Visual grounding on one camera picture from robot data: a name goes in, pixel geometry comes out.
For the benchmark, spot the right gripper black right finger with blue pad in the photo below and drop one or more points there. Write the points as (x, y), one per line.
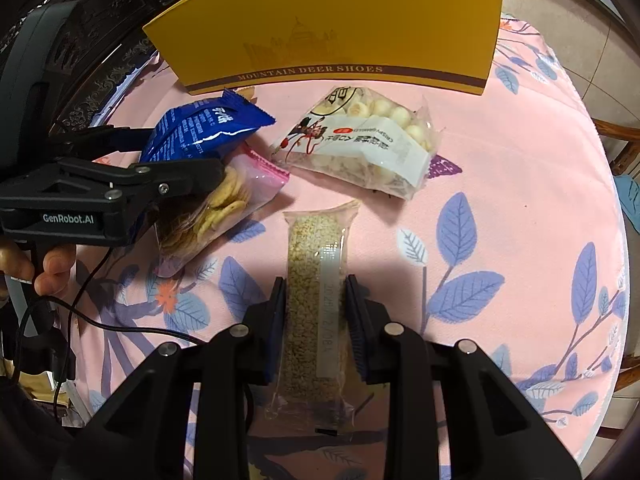
(493, 431)

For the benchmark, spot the sesame bar clear packet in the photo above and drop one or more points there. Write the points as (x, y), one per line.
(313, 360)

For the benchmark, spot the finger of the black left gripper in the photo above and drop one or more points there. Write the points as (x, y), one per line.
(175, 174)

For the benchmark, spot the round cracker clear packet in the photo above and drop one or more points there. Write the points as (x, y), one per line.
(250, 182)

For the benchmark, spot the blue snack packet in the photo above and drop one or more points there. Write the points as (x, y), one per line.
(210, 128)

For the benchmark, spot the yellow cardboard shoe box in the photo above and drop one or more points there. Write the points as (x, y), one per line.
(216, 44)

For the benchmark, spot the person's left hand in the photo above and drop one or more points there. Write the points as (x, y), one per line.
(56, 266)

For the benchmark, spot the white ball biscuit white packet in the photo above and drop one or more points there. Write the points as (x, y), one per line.
(357, 135)

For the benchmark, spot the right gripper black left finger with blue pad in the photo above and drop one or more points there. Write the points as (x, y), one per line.
(199, 396)

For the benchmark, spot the pink leaf-print tablecloth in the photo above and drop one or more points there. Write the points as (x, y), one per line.
(516, 241)

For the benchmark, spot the blue cloth on chair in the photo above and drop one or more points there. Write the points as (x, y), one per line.
(628, 191)

